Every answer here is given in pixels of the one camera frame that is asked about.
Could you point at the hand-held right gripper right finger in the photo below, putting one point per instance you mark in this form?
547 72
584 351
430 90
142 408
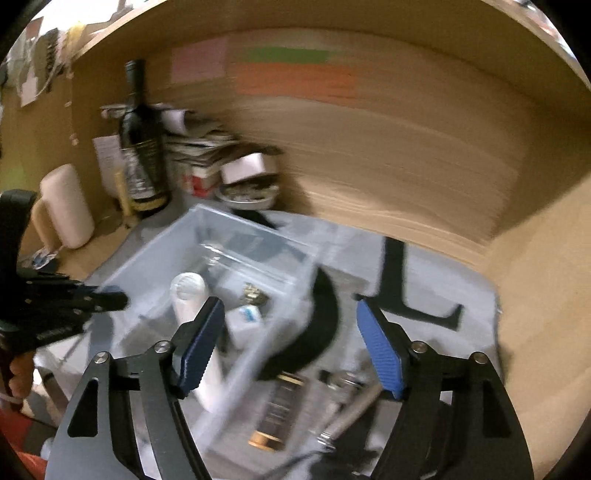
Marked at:
381 355

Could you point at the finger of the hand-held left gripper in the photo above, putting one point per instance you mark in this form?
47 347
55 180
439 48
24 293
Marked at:
108 300

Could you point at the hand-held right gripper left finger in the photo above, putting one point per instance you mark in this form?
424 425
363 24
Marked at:
203 346

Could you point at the white power adapter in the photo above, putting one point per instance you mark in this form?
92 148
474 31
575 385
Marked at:
247 323

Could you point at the clear plastic bin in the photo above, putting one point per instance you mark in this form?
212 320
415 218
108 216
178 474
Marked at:
152 267

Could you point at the person's left hand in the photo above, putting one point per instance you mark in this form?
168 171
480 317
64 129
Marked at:
21 376

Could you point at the small metal cylinder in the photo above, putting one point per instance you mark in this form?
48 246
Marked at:
341 381

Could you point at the cartoon sticker card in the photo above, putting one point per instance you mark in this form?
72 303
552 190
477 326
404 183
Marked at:
41 261

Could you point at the metal rod tool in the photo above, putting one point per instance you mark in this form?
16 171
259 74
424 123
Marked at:
351 410

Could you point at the black and gold battery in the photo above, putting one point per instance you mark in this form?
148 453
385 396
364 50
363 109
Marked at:
277 410

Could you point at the yellow tube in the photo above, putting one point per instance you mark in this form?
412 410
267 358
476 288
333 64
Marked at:
122 194

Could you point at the grey mat with black letters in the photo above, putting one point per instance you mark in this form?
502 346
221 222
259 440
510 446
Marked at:
475 295

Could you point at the white handwritten paper note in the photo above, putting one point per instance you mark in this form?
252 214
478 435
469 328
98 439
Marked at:
108 157

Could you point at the red cloth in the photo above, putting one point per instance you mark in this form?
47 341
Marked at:
18 461

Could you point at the dark wine bottle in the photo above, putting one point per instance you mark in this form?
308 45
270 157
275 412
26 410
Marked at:
143 152

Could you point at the small bowl of trinkets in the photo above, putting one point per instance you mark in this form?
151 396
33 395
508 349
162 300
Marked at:
244 199

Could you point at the stack of books and papers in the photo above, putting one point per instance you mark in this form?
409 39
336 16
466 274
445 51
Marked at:
198 152

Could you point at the white card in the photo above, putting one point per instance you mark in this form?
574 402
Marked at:
244 167

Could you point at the black lace band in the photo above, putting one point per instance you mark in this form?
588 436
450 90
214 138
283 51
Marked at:
51 55

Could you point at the pink sticky note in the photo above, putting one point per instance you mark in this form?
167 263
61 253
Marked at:
198 60

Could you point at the orange sticky note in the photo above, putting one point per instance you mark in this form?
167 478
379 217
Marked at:
295 81

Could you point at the green sticky note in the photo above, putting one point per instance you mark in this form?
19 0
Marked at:
286 55

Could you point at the wooden shelf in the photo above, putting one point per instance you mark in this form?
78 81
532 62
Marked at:
323 14

